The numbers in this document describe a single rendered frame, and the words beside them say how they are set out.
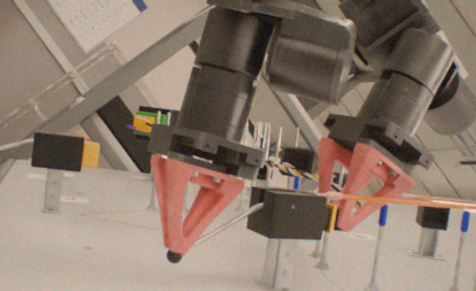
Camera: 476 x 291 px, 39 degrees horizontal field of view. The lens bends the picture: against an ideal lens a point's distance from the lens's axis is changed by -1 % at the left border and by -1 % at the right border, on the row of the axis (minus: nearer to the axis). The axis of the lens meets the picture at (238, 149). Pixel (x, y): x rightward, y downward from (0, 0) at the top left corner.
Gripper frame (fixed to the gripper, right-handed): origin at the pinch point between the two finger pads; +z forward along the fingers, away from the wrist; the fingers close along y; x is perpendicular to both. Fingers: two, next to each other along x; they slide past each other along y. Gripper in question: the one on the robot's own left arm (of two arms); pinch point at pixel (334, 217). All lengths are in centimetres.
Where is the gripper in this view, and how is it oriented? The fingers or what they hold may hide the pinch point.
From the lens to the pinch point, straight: 65.5
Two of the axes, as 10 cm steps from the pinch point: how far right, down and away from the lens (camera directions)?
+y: -4.6, -1.3, 8.8
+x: -7.4, -5.0, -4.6
